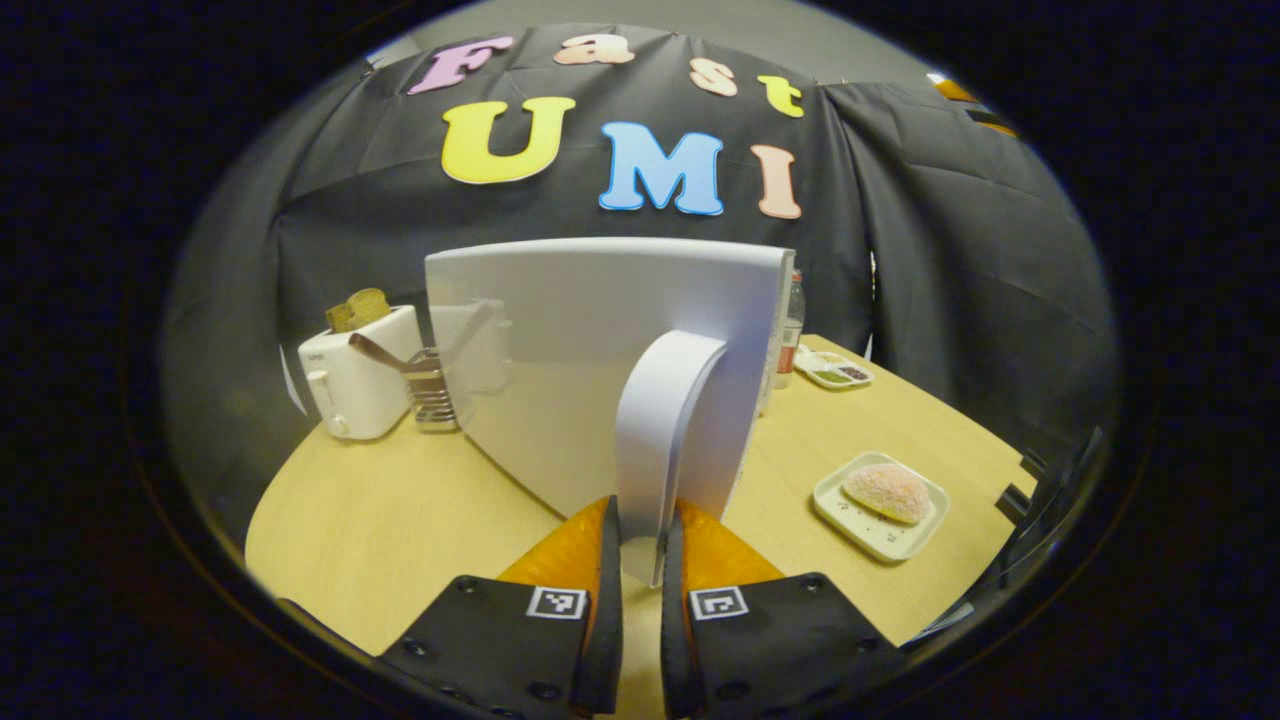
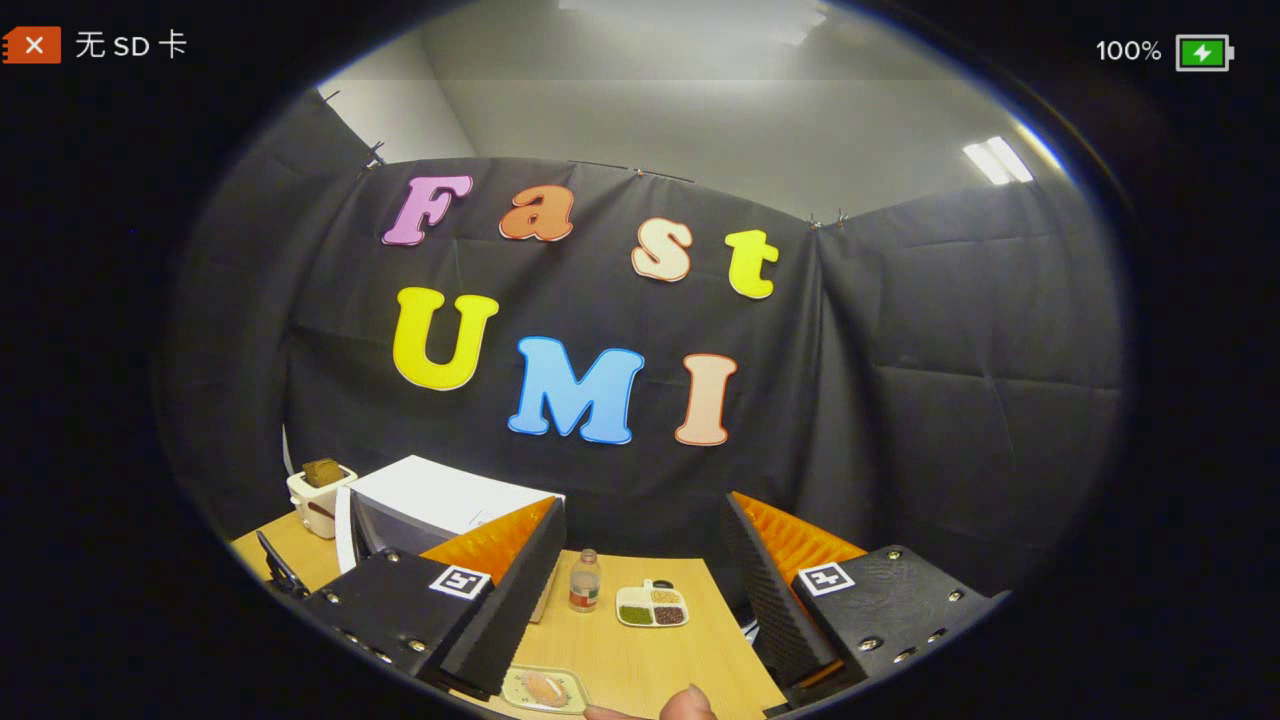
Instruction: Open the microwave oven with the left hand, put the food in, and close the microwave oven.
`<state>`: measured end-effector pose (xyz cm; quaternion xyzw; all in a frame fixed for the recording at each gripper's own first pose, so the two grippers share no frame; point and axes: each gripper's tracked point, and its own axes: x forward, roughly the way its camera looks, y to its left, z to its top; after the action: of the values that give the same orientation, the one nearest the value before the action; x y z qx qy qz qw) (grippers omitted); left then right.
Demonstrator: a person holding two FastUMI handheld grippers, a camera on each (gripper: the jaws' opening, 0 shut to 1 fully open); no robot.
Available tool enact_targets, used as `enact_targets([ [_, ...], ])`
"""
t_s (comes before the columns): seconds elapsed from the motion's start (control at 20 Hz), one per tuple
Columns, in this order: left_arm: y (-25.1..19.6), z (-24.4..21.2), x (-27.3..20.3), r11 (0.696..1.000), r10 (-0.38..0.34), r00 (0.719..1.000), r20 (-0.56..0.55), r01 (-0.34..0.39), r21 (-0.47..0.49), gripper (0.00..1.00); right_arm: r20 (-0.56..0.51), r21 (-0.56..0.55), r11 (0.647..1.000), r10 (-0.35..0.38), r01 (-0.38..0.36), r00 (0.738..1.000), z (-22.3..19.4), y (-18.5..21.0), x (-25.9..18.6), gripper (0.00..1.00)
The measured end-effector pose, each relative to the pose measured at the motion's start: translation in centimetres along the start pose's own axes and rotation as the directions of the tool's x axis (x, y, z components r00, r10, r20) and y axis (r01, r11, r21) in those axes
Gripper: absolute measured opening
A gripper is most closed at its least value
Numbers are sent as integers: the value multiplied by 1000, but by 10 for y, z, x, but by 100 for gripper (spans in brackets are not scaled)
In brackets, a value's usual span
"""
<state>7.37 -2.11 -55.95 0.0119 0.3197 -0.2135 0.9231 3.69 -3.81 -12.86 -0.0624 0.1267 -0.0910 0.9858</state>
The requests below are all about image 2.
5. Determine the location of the divided dish of grains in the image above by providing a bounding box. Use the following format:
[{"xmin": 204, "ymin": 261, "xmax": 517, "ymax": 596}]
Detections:
[{"xmin": 614, "ymin": 579, "xmax": 690, "ymax": 630}]

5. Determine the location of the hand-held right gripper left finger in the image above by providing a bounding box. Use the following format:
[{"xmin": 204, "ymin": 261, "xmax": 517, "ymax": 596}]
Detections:
[{"xmin": 300, "ymin": 497, "xmax": 567, "ymax": 701}]

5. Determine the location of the ceiling light panel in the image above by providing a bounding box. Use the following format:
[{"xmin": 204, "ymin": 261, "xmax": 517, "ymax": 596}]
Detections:
[
  {"xmin": 557, "ymin": 0, "xmax": 832, "ymax": 47},
  {"xmin": 962, "ymin": 136, "xmax": 1035, "ymax": 187}
]

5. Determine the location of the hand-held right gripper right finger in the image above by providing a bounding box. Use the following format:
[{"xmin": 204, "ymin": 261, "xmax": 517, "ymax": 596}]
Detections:
[{"xmin": 722, "ymin": 491, "xmax": 1012, "ymax": 714}]

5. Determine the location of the small brown bottle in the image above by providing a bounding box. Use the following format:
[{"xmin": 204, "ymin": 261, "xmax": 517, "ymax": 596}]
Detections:
[{"xmin": 569, "ymin": 548, "xmax": 602, "ymax": 614}]

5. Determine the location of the small pale green plate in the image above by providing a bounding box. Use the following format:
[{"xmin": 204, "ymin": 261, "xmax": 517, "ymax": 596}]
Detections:
[{"xmin": 499, "ymin": 664, "xmax": 592, "ymax": 717}]

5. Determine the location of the white microwave oven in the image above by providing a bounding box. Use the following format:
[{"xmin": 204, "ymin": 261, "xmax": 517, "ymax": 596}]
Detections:
[{"xmin": 335, "ymin": 455, "xmax": 567, "ymax": 623}]

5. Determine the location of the white toaster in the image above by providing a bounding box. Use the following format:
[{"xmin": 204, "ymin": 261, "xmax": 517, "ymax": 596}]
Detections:
[{"xmin": 286, "ymin": 464, "xmax": 359, "ymax": 542}]

